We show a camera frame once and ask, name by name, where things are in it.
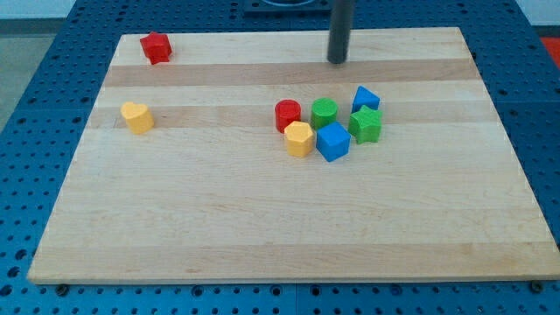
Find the wooden board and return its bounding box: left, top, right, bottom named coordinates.
left=28, top=27, right=559, bottom=284

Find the yellow hexagon block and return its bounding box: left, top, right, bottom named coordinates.
left=284, top=121, right=315, bottom=158

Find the red cylinder block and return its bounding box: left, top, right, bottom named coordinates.
left=275, top=99, right=301, bottom=133

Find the blue cube block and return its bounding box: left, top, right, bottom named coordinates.
left=316, top=122, right=351, bottom=162

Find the green cylinder block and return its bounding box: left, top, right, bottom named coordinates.
left=311, top=98, right=339, bottom=130

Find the green star block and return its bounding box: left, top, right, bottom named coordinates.
left=348, top=106, right=383, bottom=144

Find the blue triangle block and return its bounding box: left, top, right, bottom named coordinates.
left=351, top=86, right=381, bottom=113

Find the yellow heart block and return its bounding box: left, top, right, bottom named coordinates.
left=120, top=101, right=155, bottom=135

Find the red star block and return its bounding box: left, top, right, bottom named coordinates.
left=140, top=31, right=172, bottom=65

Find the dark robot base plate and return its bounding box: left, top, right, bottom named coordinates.
left=240, top=0, right=333, bottom=15

